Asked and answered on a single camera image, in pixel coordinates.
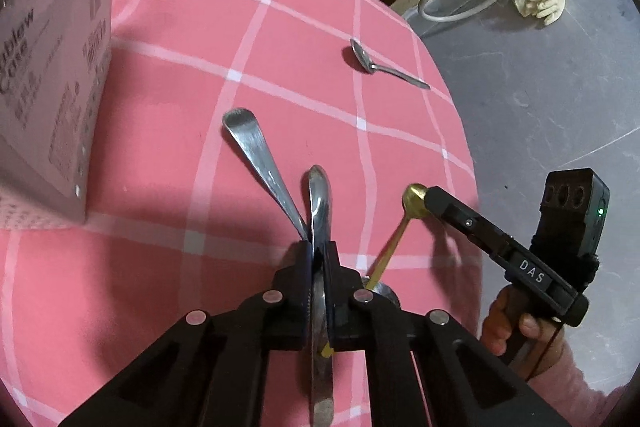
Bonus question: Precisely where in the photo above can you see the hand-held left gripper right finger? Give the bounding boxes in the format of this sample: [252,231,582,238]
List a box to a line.
[322,239,571,427]

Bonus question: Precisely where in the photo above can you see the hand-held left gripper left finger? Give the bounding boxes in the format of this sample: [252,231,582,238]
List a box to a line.
[57,239,316,427]

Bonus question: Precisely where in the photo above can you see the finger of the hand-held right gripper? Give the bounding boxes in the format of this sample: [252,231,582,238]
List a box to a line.
[424,185,511,260]

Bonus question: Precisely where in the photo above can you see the gold spoon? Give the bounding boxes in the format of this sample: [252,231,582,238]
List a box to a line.
[320,183,429,358]

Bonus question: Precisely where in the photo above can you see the white perforated utensil holder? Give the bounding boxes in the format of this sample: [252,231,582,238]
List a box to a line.
[0,0,132,233]

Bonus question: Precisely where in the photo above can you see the person's right forearm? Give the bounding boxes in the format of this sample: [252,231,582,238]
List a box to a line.
[525,327,632,404]

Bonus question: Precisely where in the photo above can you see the person's right hand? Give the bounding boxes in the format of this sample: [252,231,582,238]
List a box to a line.
[480,292,566,378]

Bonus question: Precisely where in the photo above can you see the small stainless steel spoon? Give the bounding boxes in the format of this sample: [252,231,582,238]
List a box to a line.
[350,38,432,90]

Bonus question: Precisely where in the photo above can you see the pink checked tablecloth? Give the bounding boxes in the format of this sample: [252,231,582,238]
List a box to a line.
[0,0,478,427]

